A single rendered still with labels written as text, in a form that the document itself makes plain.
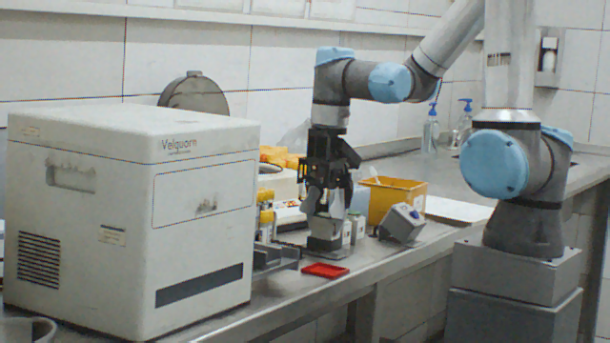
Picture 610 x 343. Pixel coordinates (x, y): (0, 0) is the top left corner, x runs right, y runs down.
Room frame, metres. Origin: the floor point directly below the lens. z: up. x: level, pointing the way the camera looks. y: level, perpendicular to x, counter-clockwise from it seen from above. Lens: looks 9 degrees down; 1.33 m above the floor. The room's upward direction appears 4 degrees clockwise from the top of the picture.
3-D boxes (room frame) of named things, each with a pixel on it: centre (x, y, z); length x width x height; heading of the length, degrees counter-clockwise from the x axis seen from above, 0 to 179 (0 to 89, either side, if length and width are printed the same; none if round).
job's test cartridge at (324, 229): (1.84, -0.05, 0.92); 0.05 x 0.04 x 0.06; 61
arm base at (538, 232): (1.70, -0.42, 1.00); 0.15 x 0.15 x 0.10
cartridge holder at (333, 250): (1.84, -0.05, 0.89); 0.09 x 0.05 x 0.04; 61
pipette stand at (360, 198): (2.07, -0.11, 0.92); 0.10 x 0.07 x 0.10; 143
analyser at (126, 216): (1.43, 0.25, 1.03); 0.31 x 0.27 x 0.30; 151
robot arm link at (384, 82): (1.78, -0.13, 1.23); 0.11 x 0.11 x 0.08; 53
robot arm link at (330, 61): (1.82, -0.05, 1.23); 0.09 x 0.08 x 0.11; 53
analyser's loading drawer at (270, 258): (1.55, 0.07, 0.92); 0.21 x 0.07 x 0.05; 151
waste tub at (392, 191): (2.20, -0.22, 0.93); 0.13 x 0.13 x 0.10; 65
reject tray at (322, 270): (1.70, -0.06, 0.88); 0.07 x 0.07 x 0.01; 61
